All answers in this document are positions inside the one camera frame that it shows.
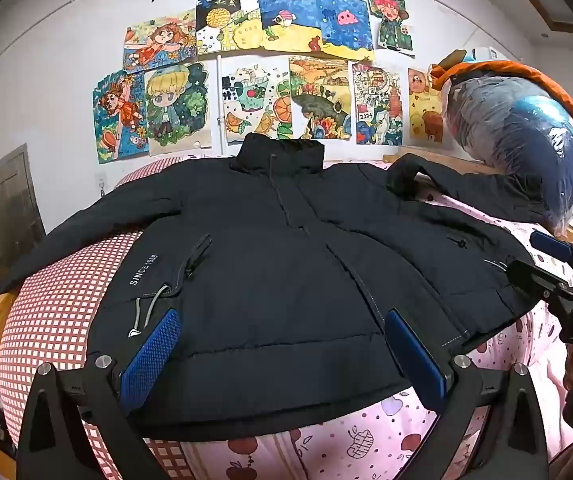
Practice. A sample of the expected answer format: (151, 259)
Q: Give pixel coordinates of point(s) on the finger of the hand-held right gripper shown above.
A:
(551, 245)
(531, 275)

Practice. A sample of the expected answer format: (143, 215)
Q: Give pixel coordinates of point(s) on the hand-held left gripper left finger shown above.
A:
(150, 357)

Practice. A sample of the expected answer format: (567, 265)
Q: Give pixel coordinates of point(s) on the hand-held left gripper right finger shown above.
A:
(411, 360)

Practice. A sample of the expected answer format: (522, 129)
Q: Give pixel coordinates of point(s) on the black puffer jacket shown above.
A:
(276, 270)

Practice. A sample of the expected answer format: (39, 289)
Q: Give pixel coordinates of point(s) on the pink apple print quilt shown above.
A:
(346, 445)

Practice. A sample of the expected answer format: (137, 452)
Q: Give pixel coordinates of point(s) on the blue quilt in plastic bag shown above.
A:
(516, 140)

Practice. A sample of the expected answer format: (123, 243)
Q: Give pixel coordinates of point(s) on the red checked blanket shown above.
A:
(51, 305)

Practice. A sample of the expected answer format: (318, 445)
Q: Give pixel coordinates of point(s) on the yellow bear drawing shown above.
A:
(424, 107)

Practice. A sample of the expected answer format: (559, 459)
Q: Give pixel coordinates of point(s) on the city buildings drawing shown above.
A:
(376, 105)

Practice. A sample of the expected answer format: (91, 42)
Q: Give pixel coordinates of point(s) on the flying girl drawing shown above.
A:
(116, 115)

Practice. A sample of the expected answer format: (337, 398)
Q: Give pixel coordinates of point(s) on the blond figure drawing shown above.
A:
(174, 107)

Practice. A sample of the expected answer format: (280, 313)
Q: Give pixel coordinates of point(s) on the dinosaur landscape drawing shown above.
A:
(319, 97)

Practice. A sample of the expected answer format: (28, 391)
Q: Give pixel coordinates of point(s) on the red hair figure drawing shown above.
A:
(390, 20)

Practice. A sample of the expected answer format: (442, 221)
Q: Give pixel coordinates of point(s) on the orange slices turtle drawing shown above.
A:
(254, 100)

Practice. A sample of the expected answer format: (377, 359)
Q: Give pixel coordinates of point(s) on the pink blob sea drawing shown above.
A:
(344, 22)

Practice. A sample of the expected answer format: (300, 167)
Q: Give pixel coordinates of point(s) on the orange dress girl drawing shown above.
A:
(159, 40)

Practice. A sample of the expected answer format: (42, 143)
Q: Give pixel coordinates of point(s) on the pineapple drawing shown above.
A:
(221, 22)

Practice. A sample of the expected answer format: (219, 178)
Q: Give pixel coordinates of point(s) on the fish seabed drawing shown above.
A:
(286, 17)

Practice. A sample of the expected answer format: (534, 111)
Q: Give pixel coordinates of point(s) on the white wall socket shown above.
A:
(101, 182)

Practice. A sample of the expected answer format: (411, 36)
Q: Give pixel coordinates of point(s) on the grey wall panel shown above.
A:
(1, 215)

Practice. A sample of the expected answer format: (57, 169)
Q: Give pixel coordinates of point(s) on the colourful children's drawings on wall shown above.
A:
(221, 60)

